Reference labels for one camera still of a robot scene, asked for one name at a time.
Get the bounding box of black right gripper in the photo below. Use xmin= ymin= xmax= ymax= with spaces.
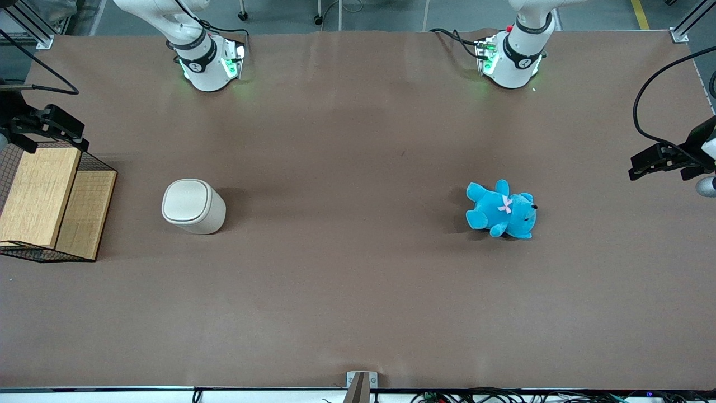
xmin=0 ymin=83 xmax=90 ymax=154

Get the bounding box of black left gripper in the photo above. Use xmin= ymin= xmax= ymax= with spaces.
xmin=629 ymin=115 xmax=716 ymax=181

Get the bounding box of cream lidded trash can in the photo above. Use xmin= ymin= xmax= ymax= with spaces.
xmin=162 ymin=179 xmax=227 ymax=235

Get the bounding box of large light wooden board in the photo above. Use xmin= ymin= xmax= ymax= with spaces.
xmin=0 ymin=147 xmax=82 ymax=249

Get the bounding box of small light wooden board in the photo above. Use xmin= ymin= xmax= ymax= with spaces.
xmin=55 ymin=170 xmax=118 ymax=261

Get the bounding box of blue teddy bear plush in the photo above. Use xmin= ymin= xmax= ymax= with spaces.
xmin=465 ymin=179 xmax=539 ymax=240

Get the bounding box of black wire mesh shelf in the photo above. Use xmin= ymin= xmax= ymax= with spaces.
xmin=0 ymin=140 xmax=119 ymax=264

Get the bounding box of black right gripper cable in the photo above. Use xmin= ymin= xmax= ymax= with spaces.
xmin=0 ymin=29 xmax=80 ymax=96

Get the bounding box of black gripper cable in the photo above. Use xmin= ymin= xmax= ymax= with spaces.
xmin=0 ymin=29 xmax=80 ymax=96
xmin=633 ymin=46 xmax=716 ymax=153

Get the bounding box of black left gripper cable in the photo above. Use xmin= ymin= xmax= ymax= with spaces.
xmin=633 ymin=46 xmax=716 ymax=153

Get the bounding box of aluminium frame post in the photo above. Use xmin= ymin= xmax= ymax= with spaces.
xmin=670 ymin=0 xmax=716 ymax=44
xmin=0 ymin=0 xmax=55 ymax=50

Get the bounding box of black right arm base cable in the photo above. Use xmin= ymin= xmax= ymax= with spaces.
xmin=168 ymin=0 xmax=251 ymax=58

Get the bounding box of black arm base cable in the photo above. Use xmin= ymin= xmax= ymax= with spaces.
xmin=429 ymin=27 xmax=483 ymax=60
xmin=168 ymin=0 xmax=251 ymax=58

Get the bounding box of black left arm base cable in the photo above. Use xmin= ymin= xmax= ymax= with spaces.
xmin=429 ymin=27 xmax=483 ymax=60

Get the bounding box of bundle of black cables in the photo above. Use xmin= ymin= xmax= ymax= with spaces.
xmin=410 ymin=387 xmax=716 ymax=403

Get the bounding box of grey metal camera mount bracket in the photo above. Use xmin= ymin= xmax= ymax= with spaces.
xmin=342 ymin=371 xmax=379 ymax=403

